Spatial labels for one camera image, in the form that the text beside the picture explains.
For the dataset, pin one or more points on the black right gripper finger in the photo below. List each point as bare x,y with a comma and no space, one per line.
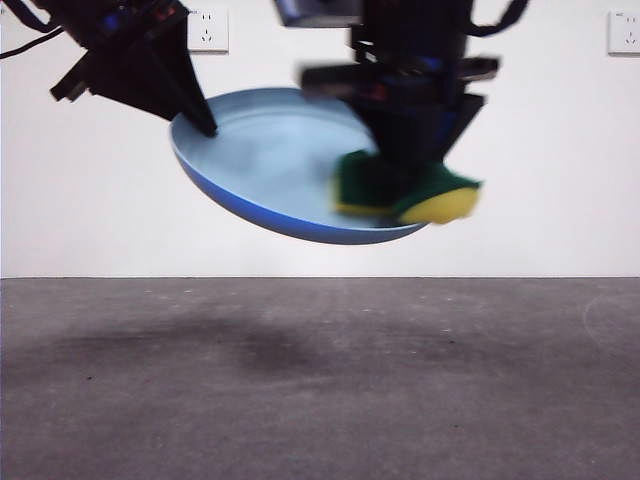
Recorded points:
457,120
400,135

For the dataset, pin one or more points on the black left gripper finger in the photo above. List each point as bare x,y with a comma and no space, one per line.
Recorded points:
150,75

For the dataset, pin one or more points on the yellow sponge with green pad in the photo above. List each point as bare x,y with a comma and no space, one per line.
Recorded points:
445,200

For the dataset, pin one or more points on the blue round plate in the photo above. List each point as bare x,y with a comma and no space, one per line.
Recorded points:
280,165

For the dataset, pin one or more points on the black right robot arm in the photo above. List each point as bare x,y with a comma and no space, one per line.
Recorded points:
415,14

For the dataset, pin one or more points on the white wall socket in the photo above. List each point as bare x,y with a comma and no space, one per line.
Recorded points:
212,30
625,33

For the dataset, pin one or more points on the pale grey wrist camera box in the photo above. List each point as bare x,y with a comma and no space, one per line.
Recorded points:
315,12

